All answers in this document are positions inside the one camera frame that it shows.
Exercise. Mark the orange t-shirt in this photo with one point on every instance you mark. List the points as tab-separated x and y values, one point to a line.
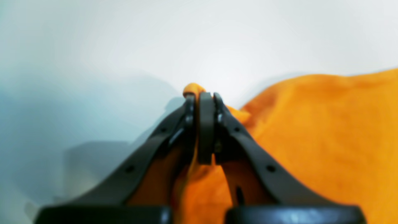
336	134

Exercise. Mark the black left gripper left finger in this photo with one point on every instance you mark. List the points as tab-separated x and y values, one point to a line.
139	190

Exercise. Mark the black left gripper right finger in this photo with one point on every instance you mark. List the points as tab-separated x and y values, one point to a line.
262	191

